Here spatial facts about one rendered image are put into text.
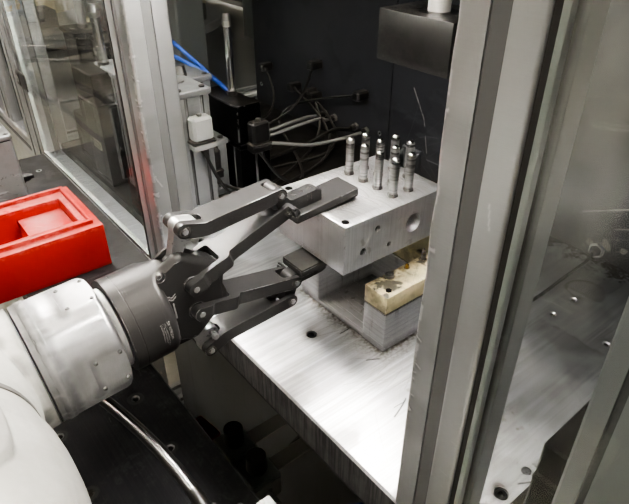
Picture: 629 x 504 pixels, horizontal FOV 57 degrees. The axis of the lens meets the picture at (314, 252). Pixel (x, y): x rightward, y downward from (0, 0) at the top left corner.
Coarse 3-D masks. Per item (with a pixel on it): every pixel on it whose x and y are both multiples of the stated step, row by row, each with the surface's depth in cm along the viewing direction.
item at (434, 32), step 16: (432, 0) 49; (448, 0) 49; (384, 16) 52; (400, 16) 50; (416, 16) 49; (432, 16) 48; (448, 16) 48; (384, 32) 52; (400, 32) 51; (416, 32) 49; (432, 32) 48; (448, 32) 47; (384, 48) 53; (400, 48) 51; (416, 48) 50; (432, 48) 49; (448, 48) 47; (400, 64) 52; (416, 64) 51; (432, 64) 49; (448, 64) 48
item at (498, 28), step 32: (512, 0) 22; (128, 96) 58; (160, 96) 58; (480, 96) 25; (160, 128) 59; (480, 128) 26; (480, 160) 26; (448, 288) 31; (448, 320) 32; (448, 352) 33
